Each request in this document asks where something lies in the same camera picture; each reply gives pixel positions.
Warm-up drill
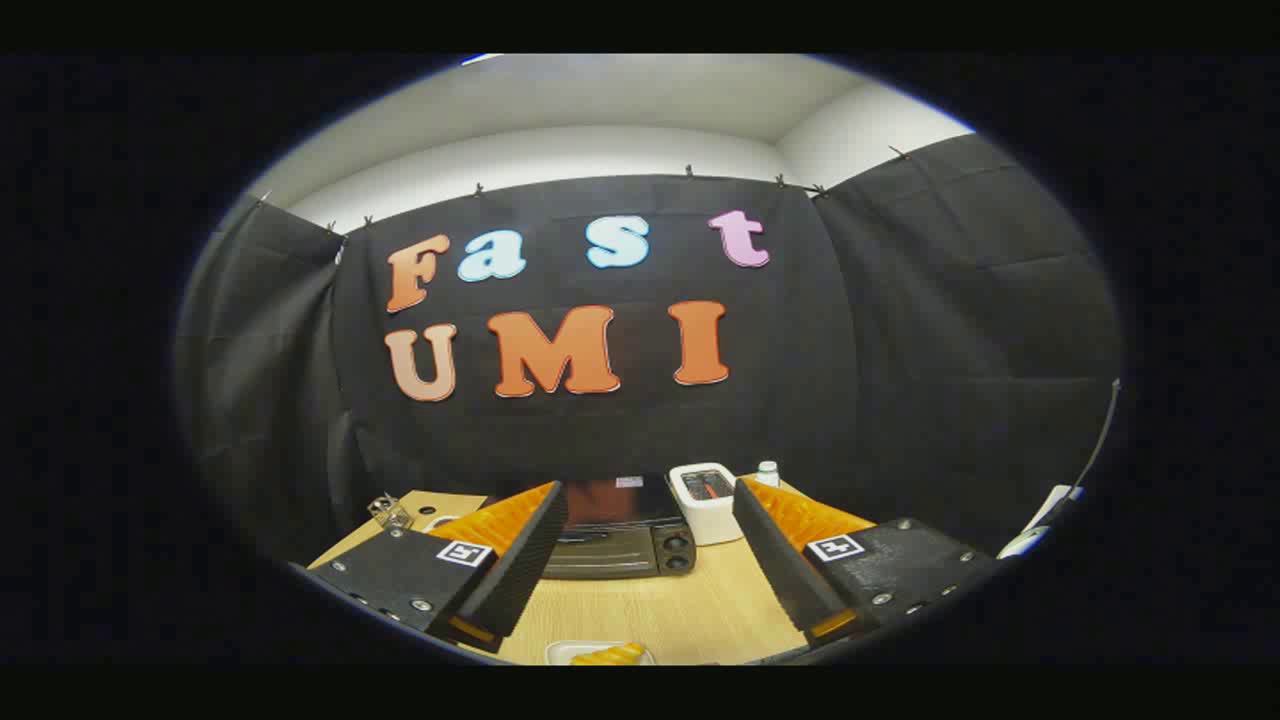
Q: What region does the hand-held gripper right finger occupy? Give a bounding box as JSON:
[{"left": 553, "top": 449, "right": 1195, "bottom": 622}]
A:
[{"left": 732, "top": 478, "right": 1001, "bottom": 646}]

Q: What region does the white plate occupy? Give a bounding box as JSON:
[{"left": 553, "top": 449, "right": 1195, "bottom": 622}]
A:
[{"left": 545, "top": 640, "right": 656, "bottom": 666}]

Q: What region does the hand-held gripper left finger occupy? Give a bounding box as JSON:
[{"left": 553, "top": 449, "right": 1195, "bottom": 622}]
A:
[{"left": 315, "top": 481, "right": 569, "bottom": 653}]

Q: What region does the white plastic object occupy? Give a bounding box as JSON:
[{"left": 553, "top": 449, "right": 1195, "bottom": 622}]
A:
[{"left": 998, "top": 485, "right": 1084, "bottom": 559}]

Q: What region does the black toaster oven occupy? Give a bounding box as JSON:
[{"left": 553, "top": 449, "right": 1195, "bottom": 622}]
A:
[{"left": 540, "top": 475, "right": 698, "bottom": 581}]

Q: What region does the black backdrop cloth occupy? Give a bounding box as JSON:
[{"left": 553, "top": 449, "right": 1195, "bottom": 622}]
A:
[{"left": 175, "top": 133, "right": 1123, "bottom": 561}]

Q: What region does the white pop-up toaster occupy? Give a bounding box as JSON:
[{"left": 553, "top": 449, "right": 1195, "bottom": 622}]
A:
[{"left": 668, "top": 462, "right": 746, "bottom": 547}]

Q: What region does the thin grey cable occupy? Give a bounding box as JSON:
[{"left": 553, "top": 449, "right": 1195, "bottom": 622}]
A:
[{"left": 1075, "top": 378, "right": 1122, "bottom": 491}]

